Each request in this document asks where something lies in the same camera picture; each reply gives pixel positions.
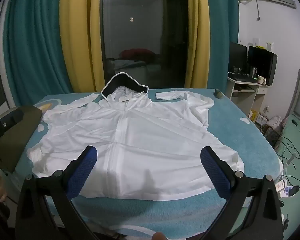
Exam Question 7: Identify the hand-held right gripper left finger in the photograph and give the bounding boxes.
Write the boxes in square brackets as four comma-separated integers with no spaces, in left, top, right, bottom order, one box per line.
[15,145,98,240]

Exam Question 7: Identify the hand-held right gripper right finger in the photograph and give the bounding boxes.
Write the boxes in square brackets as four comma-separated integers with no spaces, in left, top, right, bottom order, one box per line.
[200,146,283,240]

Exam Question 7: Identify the white hooded jacket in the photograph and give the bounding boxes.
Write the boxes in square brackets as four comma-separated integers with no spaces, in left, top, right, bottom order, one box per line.
[27,72,245,201]

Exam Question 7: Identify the person's right hand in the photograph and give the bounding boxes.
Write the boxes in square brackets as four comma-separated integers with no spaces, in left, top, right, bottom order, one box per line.
[150,231,167,240]

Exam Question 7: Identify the olive green pillow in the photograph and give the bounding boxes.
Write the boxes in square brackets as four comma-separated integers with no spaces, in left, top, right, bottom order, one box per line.
[0,105,43,173]

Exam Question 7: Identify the teal printed blanket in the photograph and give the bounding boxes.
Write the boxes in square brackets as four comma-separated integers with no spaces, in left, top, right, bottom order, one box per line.
[5,88,283,240]

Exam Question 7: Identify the white power strip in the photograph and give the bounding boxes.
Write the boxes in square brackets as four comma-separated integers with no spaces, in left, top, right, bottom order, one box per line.
[285,152,297,167]

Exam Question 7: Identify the white computer desk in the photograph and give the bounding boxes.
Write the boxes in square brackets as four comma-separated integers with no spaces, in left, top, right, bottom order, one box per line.
[226,76,269,117]

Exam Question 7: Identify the teal curtain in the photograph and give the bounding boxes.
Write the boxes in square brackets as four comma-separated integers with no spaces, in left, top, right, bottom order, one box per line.
[4,0,73,105]
[207,0,240,90]

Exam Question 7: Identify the yellow curtain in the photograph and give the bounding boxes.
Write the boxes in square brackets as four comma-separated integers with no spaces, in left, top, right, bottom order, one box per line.
[59,0,105,93]
[186,0,210,89]

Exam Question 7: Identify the small black computer monitor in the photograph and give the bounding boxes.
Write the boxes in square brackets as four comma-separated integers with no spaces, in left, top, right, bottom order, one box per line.
[229,42,248,74]

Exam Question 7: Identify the large black computer monitor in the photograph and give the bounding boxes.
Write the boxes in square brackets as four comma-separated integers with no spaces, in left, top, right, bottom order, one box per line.
[247,45,278,86]

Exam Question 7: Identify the dark glass window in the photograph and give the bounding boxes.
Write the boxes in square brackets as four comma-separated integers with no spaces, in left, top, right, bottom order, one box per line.
[100,0,190,90]

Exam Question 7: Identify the black floor cables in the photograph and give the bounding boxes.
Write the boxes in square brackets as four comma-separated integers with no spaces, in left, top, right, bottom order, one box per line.
[275,135,300,188]

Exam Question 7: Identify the air conditioner power cord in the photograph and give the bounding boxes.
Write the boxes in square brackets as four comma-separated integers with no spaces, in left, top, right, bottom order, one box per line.
[255,0,262,22]

